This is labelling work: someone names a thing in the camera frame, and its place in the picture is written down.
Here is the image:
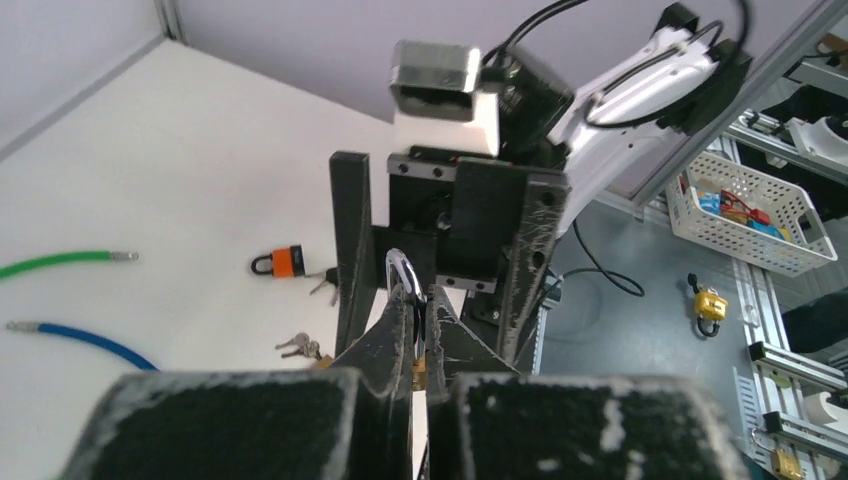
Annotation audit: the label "small brass padlock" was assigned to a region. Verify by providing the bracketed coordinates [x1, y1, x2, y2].
[385, 248, 428, 391]

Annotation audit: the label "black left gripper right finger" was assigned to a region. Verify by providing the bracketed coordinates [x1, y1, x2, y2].
[423, 286, 749, 479]

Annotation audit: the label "white storage basket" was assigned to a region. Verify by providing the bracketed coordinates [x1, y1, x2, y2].
[665, 153, 838, 277]

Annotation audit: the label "yellow padlock on floor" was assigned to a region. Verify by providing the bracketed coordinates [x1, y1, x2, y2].
[687, 273, 729, 338]

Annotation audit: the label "orange black key fob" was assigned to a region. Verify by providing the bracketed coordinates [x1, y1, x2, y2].
[250, 244, 306, 278]

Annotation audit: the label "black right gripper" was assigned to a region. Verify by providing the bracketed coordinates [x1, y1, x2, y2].
[329, 149, 569, 365]

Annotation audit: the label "right black camera cable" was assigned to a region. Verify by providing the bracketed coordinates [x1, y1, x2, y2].
[483, 0, 753, 130]

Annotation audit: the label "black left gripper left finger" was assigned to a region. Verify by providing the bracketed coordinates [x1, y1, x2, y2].
[61, 287, 414, 479]

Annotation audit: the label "large brass padlock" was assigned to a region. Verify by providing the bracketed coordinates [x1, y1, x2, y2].
[310, 355, 334, 370]

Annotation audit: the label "blue cable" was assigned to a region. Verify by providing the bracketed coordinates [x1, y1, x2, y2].
[5, 320, 160, 372]

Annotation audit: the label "black-headed key bunch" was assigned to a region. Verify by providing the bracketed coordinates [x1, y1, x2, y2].
[309, 267, 339, 306]

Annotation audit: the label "green cable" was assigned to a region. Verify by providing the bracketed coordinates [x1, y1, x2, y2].
[0, 249, 140, 281]

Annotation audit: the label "large padlock silver keys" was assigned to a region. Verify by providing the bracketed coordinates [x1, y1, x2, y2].
[275, 332, 323, 360]

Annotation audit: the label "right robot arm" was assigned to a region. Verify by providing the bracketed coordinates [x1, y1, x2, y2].
[329, 1, 754, 363]

